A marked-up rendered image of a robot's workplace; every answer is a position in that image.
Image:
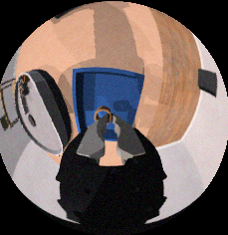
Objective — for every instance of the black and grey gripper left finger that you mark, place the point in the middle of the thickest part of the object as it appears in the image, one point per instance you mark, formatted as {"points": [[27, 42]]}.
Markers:
{"points": [[89, 143]]}

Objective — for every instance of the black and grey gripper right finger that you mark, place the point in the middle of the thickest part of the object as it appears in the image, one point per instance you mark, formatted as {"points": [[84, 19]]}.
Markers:
{"points": [[131, 143]]}

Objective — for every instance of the blue crate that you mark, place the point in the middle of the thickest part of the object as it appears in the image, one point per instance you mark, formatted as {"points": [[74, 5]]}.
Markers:
{"points": [[117, 89]]}

